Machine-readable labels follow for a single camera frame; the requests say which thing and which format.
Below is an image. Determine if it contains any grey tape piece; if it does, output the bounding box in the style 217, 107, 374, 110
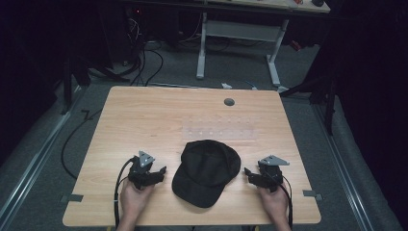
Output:
302, 190, 323, 202
59, 193, 85, 204

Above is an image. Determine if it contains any black stand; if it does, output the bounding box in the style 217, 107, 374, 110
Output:
60, 57, 91, 116
279, 54, 338, 136

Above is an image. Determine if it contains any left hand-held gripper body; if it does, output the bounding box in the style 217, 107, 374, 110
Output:
127, 150, 162, 191

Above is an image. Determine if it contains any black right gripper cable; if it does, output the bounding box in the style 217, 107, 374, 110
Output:
277, 174, 294, 230

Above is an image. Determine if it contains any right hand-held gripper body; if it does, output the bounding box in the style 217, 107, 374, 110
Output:
250, 154, 291, 193

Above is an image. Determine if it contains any black floor cable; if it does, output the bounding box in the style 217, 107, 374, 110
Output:
61, 109, 104, 181

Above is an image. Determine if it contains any black cable bundle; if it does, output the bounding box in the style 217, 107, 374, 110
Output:
121, 18, 165, 87

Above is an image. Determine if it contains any person's right hand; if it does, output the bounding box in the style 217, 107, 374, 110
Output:
258, 185, 291, 223

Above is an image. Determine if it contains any grey floor rail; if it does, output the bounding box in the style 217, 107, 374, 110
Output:
0, 86, 85, 225
312, 102, 375, 231

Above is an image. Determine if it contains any grey metal desk frame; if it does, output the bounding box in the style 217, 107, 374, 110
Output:
195, 12, 291, 94

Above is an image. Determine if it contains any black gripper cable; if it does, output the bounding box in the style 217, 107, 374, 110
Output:
277, 174, 294, 230
113, 157, 137, 229

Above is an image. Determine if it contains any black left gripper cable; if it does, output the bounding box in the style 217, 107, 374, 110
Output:
113, 157, 137, 229

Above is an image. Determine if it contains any person's left hand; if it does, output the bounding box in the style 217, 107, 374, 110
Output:
119, 178, 156, 222

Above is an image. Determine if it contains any black baseball cap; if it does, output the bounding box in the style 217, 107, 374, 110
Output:
171, 139, 242, 209

